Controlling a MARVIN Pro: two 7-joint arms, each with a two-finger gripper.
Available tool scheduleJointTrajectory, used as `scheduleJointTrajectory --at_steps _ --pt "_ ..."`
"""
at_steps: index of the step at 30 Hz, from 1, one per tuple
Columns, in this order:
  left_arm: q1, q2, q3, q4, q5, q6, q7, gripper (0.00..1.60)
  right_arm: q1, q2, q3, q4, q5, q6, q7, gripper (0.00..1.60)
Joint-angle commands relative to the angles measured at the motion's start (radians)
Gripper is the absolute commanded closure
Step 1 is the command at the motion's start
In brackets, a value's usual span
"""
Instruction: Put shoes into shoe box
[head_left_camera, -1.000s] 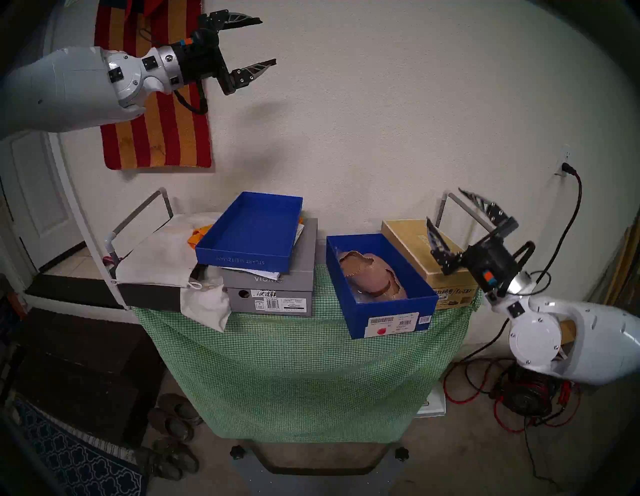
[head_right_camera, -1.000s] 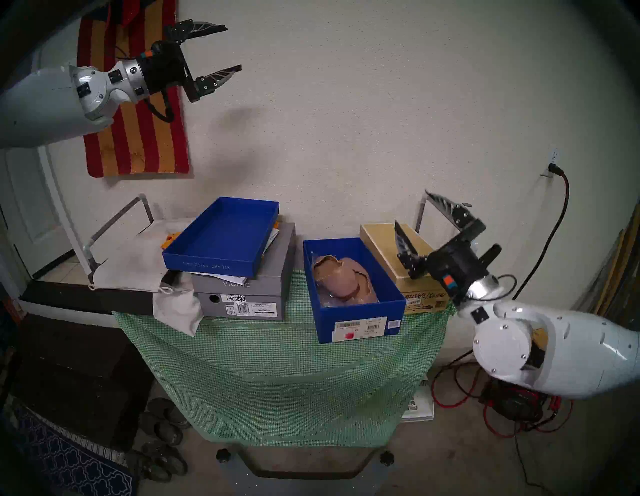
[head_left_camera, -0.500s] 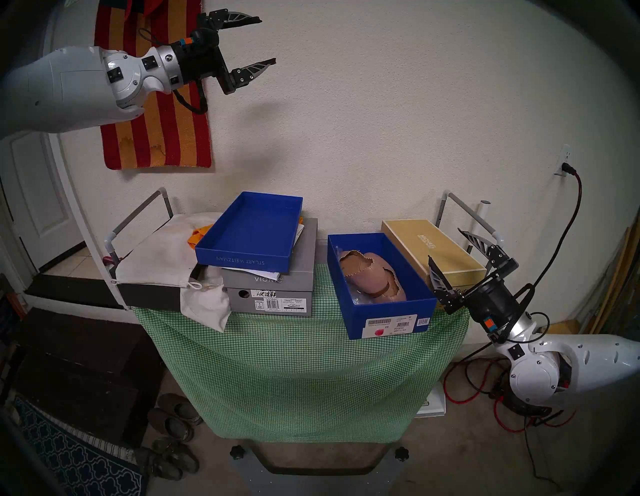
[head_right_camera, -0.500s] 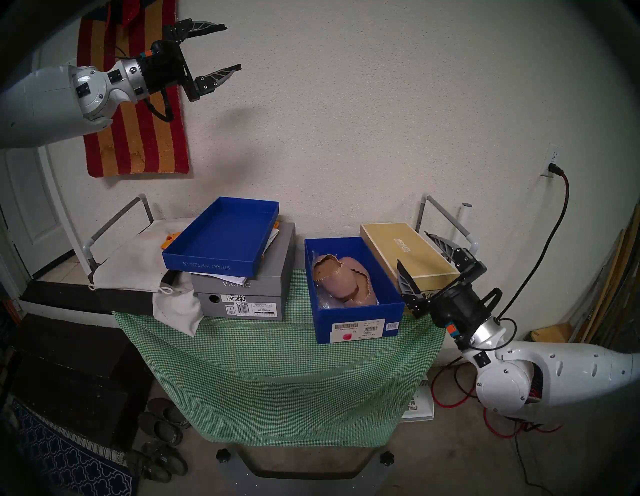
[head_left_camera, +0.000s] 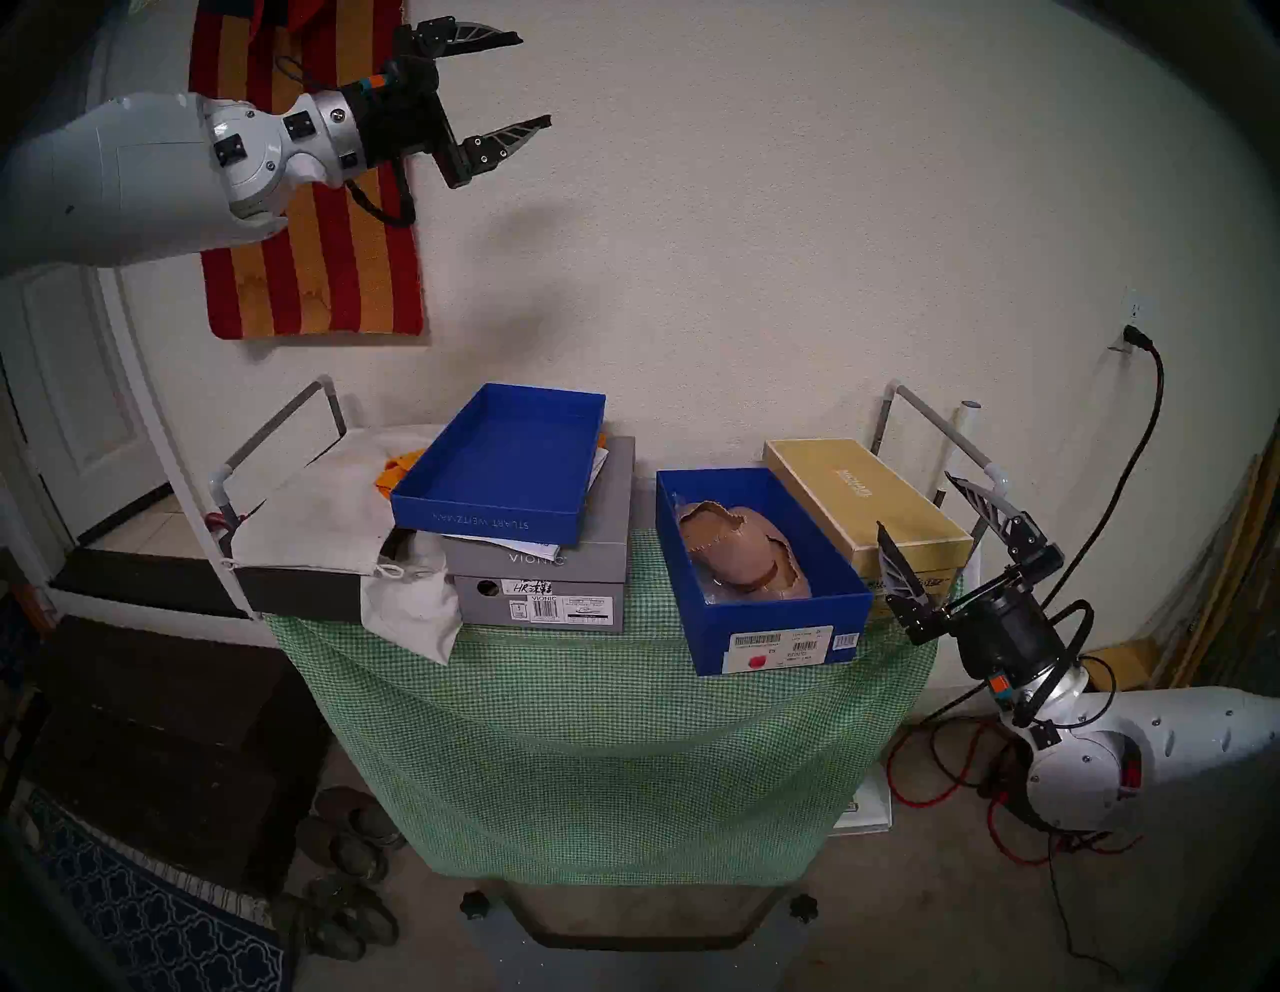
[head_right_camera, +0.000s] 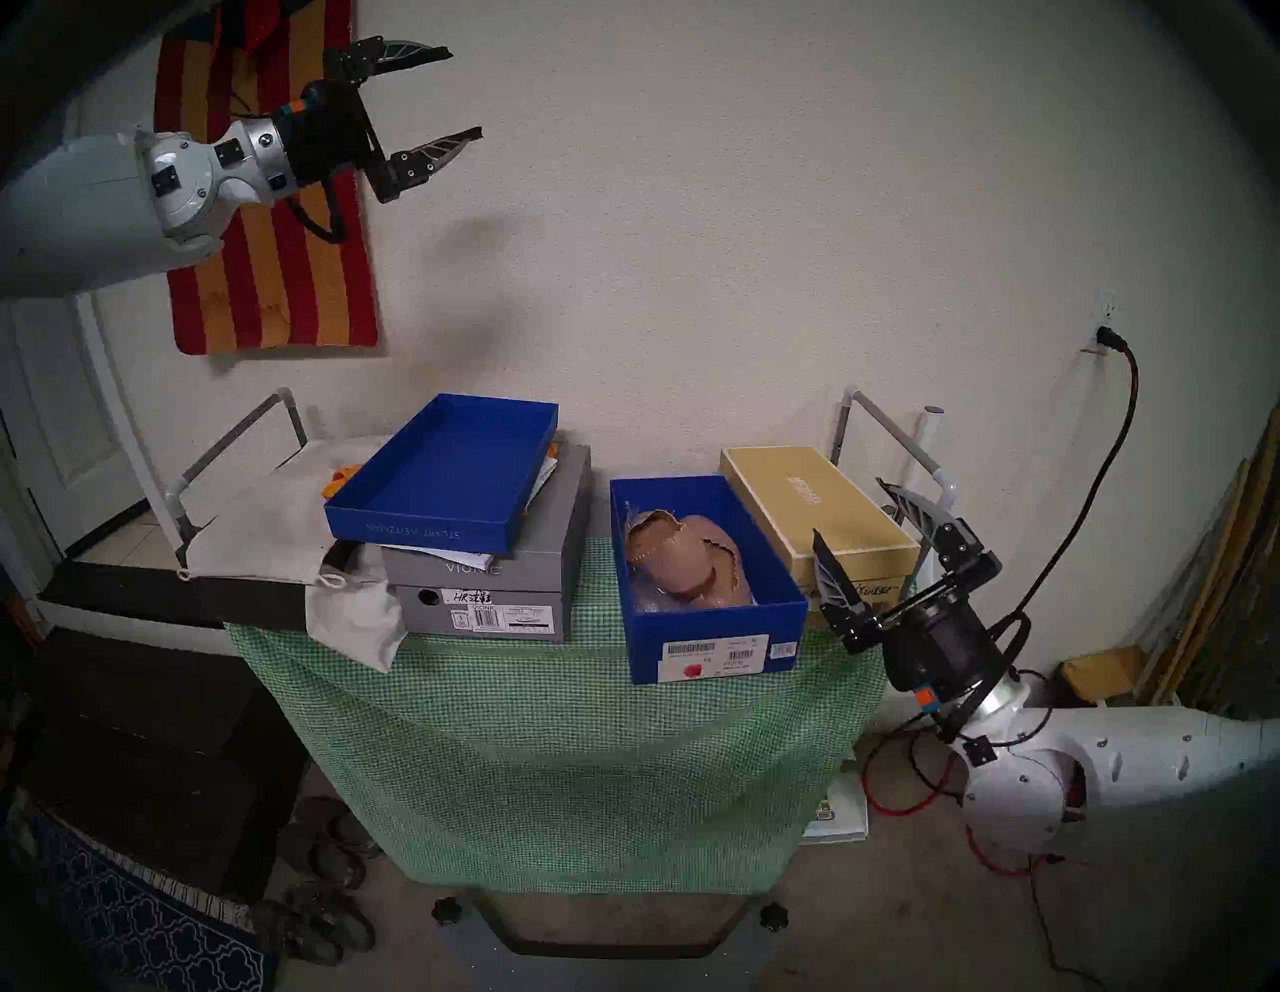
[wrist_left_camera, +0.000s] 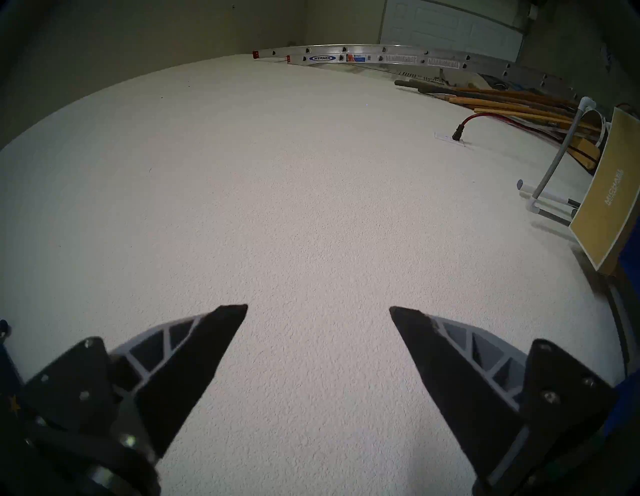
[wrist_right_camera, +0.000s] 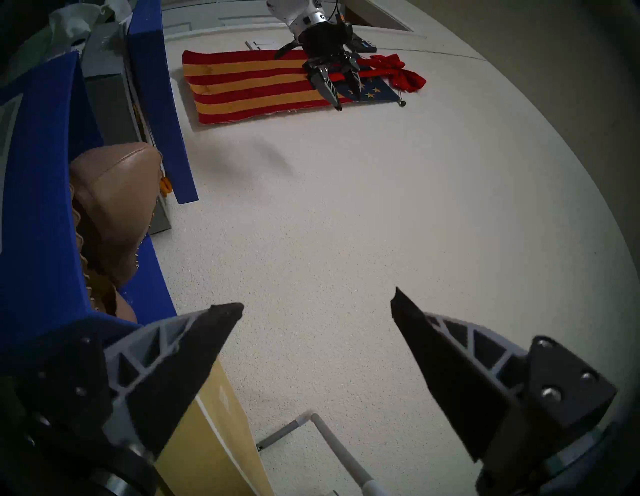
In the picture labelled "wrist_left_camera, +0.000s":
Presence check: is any wooden tool handles bundle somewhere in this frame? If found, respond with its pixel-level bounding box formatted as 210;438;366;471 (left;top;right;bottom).
395;77;608;171

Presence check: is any white plastic pipe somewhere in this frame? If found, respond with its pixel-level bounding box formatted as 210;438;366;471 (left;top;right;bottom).
516;179;582;208

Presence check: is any gold shoe box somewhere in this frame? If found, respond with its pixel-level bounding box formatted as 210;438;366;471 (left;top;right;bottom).
569;106;640;277

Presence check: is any aluminium ladder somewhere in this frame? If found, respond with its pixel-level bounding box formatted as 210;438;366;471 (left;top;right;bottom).
252;44;591;108

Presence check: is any white plastic ring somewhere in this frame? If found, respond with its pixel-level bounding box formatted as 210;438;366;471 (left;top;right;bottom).
582;109;613;148

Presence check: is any wall outlet power cable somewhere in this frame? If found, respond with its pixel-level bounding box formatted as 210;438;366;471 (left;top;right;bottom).
451;112;508;142

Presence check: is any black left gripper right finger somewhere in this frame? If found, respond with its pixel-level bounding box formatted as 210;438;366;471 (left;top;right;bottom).
390;306;618;483

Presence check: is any white panelled garage door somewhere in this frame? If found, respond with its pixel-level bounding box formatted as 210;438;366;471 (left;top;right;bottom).
379;0;526;63

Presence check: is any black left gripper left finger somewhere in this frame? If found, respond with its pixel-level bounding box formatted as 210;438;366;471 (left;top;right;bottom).
22;305;248;458

